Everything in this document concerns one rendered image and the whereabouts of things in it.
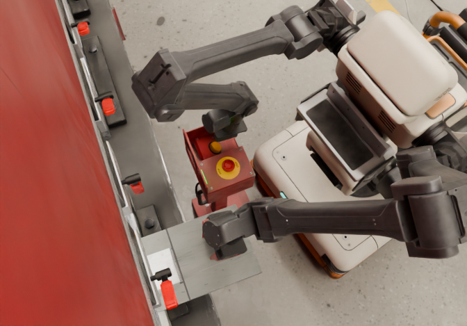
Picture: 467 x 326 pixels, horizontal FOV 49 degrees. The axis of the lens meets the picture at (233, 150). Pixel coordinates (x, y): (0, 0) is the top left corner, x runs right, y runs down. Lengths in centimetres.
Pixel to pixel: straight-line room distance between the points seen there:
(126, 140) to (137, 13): 139
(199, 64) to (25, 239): 75
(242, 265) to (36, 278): 98
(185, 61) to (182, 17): 176
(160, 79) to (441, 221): 57
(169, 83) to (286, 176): 117
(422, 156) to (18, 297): 91
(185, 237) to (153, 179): 25
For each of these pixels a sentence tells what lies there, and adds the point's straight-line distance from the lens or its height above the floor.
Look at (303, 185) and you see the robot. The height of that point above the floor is 28.
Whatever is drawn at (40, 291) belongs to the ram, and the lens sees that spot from 31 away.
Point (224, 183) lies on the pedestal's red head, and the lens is 154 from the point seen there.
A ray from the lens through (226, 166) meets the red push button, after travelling 152.
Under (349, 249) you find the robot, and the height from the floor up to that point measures 28.
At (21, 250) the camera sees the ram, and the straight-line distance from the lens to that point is 30.
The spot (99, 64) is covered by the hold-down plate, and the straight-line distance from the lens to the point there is 160.
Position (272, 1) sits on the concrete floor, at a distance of 284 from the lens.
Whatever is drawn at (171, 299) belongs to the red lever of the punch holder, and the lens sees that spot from 95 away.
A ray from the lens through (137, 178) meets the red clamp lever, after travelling 107.
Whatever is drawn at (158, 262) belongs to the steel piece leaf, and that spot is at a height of 100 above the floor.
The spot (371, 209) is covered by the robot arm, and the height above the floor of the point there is 150.
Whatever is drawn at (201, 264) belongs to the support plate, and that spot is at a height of 100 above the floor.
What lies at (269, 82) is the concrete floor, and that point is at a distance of 257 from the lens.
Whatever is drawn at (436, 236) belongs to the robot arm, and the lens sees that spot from 75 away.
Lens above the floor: 225
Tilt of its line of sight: 69 degrees down
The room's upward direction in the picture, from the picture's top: 5 degrees clockwise
